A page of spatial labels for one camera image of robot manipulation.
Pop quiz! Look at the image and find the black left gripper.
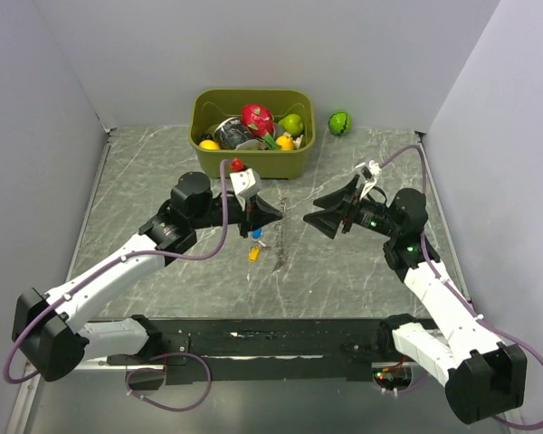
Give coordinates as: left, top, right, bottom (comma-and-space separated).
191, 193, 282, 238

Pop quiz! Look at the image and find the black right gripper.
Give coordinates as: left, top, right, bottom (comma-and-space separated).
303, 175, 400, 239

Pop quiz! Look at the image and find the yellow key tag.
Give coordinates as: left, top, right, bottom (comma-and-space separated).
248, 246, 261, 262

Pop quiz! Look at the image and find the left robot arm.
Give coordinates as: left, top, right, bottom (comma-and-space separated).
12, 169, 282, 382

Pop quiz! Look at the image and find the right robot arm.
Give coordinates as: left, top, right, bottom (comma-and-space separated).
303, 176, 527, 424

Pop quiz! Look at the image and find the yellow lemon toy right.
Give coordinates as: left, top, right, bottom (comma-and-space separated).
275, 135, 295, 151

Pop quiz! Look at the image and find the yellow lemon toy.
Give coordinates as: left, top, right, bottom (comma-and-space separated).
275, 135, 295, 151
199, 139, 221, 150

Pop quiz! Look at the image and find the green watermelon toy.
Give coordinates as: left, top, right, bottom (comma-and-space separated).
328, 111, 352, 137

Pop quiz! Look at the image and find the yellow lemon toy left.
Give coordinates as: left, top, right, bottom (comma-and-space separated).
199, 139, 221, 150

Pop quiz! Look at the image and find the red dragon fruit toy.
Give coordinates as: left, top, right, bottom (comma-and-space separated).
241, 103, 275, 138

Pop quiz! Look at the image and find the green pear toy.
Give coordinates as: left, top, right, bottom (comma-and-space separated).
279, 113, 304, 137

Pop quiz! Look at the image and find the olive green plastic bin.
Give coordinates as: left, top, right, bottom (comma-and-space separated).
189, 89, 316, 180

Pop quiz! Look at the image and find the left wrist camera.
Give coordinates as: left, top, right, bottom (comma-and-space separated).
230, 168, 262, 199

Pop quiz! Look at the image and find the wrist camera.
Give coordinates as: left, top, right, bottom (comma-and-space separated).
230, 168, 262, 199
355, 159, 381, 198

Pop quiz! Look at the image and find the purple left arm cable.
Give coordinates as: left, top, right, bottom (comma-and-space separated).
2, 157, 236, 411

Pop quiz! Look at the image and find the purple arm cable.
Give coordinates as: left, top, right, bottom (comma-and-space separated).
379, 144, 543, 429
2, 157, 236, 411

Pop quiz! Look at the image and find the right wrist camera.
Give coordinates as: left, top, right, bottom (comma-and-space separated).
355, 159, 381, 198

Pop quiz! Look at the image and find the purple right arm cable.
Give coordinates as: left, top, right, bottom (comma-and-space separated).
379, 144, 543, 429

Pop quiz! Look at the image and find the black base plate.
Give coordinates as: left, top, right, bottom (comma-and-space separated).
107, 318, 411, 385

